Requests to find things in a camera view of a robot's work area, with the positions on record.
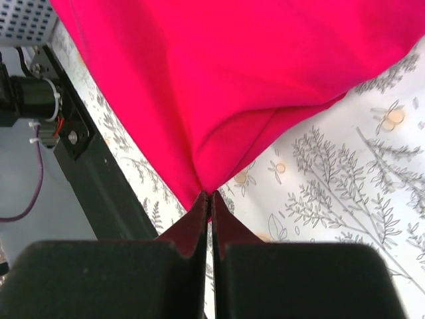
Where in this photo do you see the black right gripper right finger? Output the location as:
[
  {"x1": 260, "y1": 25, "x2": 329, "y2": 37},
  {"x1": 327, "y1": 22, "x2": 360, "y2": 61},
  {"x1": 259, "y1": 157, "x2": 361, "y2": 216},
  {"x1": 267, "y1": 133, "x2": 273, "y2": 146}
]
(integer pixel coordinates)
[{"x1": 211, "y1": 192, "x2": 405, "y2": 318}]

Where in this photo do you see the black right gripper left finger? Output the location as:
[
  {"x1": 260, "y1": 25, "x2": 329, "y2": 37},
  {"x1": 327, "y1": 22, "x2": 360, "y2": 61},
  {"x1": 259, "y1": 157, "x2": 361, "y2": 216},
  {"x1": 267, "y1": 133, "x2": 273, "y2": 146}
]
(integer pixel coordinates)
[{"x1": 1, "y1": 193, "x2": 209, "y2": 318}]

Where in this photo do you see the crimson red t shirt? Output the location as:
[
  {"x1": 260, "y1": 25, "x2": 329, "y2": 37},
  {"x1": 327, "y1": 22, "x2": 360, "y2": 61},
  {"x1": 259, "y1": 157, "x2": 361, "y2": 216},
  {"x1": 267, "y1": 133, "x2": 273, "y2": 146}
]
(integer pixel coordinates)
[{"x1": 52, "y1": 1, "x2": 424, "y2": 208}]

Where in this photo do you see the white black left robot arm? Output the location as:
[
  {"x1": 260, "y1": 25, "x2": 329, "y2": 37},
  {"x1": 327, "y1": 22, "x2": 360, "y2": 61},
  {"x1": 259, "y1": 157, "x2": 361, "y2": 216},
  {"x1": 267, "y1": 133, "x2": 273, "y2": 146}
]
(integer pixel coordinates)
[{"x1": 1, "y1": 49, "x2": 62, "y2": 128}]

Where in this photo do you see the white plastic laundry basket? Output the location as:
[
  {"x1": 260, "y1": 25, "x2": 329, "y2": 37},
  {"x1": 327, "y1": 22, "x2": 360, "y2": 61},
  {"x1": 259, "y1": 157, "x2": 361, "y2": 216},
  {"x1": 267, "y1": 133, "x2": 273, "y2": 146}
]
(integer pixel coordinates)
[{"x1": 0, "y1": 0, "x2": 58, "y2": 47}]

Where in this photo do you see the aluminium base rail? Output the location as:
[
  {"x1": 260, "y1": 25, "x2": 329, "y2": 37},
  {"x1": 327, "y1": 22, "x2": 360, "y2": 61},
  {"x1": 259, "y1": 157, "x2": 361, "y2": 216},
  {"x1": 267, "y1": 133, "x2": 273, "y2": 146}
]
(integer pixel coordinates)
[{"x1": 1, "y1": 47, "x2": 157, "y2": 265}]

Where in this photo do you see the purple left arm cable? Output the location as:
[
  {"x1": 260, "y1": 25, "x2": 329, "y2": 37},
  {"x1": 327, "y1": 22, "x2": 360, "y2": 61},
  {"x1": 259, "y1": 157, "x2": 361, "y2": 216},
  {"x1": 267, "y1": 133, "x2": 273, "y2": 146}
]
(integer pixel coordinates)
[{"x1": 0, "y1": 142, "x2": 44, "y2": 223}]

